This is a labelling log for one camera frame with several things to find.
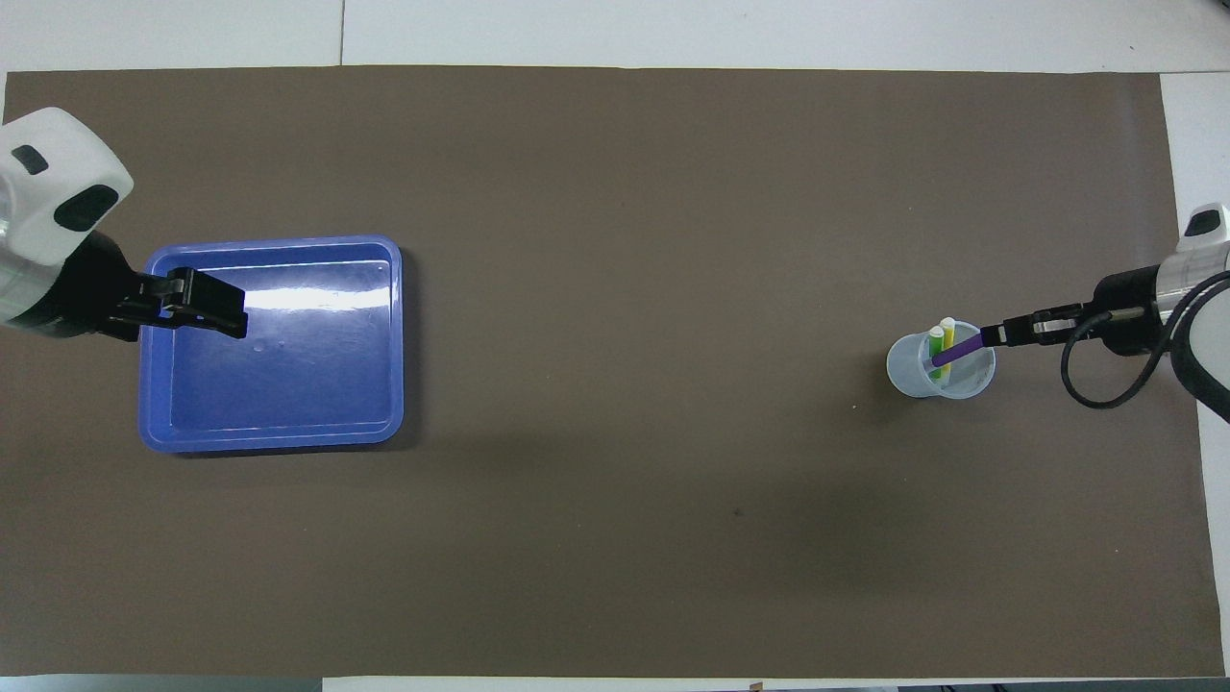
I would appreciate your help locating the clear plastic cup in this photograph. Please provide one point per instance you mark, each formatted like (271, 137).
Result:
(908, 370)

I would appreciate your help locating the blue plastic tray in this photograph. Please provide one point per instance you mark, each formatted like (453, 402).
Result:
(288, 384)

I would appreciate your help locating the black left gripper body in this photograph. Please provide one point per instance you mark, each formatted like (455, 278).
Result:
(77, 293)

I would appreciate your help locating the purple pen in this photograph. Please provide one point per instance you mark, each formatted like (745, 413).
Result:
(956, 350)

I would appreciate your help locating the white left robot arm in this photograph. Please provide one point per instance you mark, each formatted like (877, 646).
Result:
(48, 183)

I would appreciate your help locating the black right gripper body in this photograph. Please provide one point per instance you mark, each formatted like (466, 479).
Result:
(1129, 312)

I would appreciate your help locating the green pen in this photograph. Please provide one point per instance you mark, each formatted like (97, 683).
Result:
(935, 351)

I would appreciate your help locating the yellow pen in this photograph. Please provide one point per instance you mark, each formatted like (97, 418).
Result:
(947, 336)

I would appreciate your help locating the brown table mat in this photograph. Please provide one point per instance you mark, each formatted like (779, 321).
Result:
(615, 529)

